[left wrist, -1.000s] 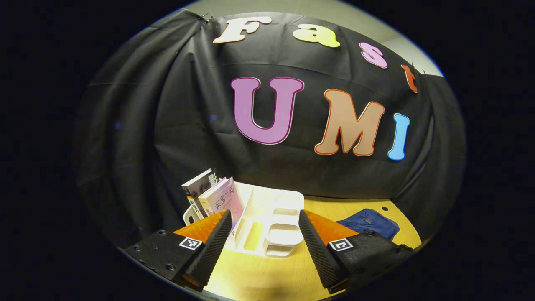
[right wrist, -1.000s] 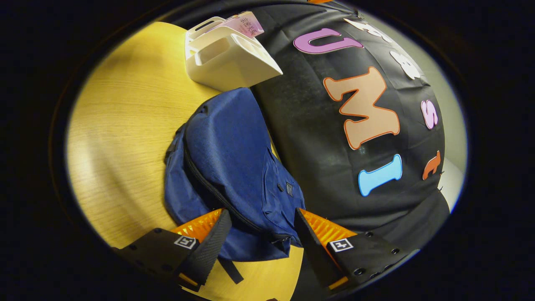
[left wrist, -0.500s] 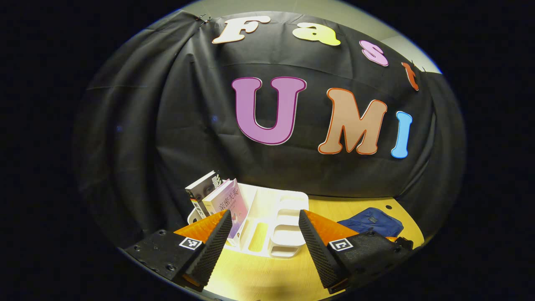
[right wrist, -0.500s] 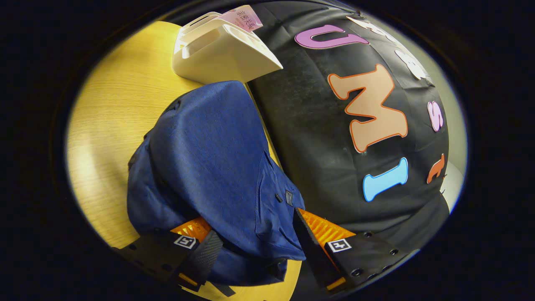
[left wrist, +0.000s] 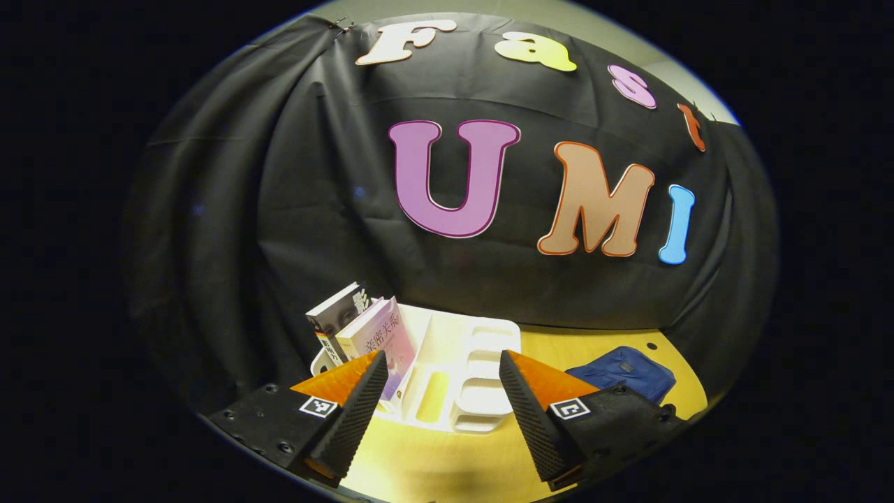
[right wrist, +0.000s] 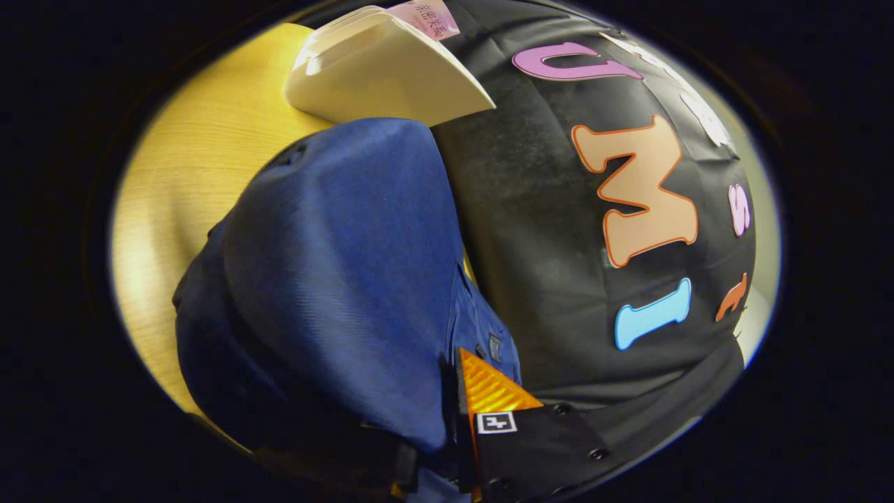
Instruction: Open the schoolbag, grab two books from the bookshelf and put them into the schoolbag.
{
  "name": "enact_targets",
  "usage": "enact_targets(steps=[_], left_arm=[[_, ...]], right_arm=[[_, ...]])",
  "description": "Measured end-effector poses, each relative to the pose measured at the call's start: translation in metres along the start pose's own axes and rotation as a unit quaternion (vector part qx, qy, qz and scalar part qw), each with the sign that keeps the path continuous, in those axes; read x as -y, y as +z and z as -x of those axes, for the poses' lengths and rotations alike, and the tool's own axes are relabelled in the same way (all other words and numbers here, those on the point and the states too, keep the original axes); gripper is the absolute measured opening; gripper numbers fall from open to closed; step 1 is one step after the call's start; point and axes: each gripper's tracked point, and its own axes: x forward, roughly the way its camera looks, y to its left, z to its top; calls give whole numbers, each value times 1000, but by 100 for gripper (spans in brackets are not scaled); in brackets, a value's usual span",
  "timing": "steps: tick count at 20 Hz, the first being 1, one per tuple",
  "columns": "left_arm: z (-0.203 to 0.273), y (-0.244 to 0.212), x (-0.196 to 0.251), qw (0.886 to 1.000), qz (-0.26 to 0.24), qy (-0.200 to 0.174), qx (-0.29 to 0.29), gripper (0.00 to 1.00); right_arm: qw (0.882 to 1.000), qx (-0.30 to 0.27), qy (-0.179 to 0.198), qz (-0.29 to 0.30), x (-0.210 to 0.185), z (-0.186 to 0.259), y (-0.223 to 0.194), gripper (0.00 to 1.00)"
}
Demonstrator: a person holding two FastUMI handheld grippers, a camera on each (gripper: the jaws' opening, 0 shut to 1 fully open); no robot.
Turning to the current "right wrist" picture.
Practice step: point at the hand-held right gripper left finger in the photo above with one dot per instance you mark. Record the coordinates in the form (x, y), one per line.
(377, 454)

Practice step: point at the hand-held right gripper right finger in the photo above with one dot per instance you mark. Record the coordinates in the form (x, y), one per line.
(538, 447)

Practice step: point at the blue schoolbag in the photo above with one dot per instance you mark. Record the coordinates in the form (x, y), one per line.
(335, 265)

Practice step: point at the white bookshelf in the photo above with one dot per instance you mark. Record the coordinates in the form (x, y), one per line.
(384, 77)

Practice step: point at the pink book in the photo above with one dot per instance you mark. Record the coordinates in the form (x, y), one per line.
(426, 17)

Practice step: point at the black backdrop cloth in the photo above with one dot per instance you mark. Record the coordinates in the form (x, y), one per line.
(531, 209)

